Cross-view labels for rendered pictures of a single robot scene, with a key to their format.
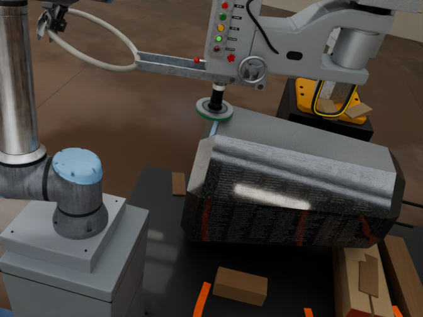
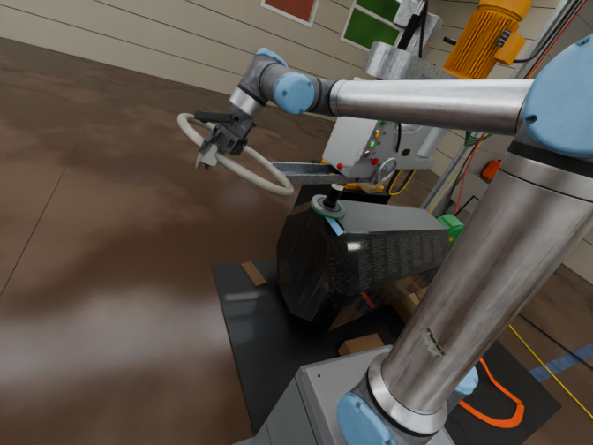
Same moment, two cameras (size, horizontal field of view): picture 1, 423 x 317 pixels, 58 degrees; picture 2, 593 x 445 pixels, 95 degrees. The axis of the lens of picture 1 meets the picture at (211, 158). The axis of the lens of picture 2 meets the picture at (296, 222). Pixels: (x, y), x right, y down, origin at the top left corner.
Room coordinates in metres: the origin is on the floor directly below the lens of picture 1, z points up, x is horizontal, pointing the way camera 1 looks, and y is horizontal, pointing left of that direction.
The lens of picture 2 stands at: (0.82, 1.04, 1.65)
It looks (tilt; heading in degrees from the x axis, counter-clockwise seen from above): 33 degrees down; 323
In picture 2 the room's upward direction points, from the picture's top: 22 degrees clockwise
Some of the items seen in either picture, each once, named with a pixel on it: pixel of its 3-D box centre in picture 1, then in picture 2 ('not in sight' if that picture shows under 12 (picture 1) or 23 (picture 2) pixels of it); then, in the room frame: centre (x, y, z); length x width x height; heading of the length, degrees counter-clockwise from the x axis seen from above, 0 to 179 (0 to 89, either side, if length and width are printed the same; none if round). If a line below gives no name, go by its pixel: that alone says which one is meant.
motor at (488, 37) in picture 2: not in sight; (485, 41); (2.01, -0.61, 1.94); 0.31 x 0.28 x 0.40; 11
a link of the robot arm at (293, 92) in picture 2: not in sight; (289, 89); (1.51, 0.70, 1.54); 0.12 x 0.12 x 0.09; 10
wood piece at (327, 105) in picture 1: (328, 109); (364, 184); (2.41, -0.72, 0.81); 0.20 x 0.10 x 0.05; 8
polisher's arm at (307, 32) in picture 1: (304, 46); (401, 142); (1.96, -0.34, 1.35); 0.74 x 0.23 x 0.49; 101
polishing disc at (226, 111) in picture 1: (214, 107); (328, 205); (1.90, 0.04, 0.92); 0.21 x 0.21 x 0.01
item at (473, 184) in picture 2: not in sight; (488, 209); (2.65, -3.83, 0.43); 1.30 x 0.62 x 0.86; 86
